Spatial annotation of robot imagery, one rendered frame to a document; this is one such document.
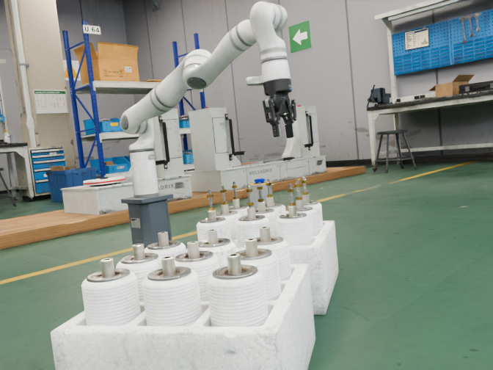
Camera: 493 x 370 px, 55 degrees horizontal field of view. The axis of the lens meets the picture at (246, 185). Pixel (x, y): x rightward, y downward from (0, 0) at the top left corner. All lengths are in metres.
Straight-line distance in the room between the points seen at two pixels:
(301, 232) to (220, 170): 2.79
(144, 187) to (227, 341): 1.13
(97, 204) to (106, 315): 2.56
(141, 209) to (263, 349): 1.13
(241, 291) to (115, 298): 0.23
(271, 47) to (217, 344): 0.80
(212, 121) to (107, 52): 2.91
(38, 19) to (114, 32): 3.45
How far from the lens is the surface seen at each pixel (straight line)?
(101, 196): 3.40
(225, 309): 0.77
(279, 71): 1.28
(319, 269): 1.26
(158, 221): 1.81
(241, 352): 0.76
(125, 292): 0.87
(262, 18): 1.29
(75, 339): 0.88
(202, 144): 4.19
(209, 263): 0.91
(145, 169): 1.81
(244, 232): 1.31
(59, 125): 7.82
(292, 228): 1.28
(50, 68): 7.92
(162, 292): 0.80
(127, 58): 6.87
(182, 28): 9.74
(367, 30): 6.97
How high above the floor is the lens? 0.46
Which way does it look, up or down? 5 degrees down
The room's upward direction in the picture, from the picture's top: 6 degrees counter-clockwise
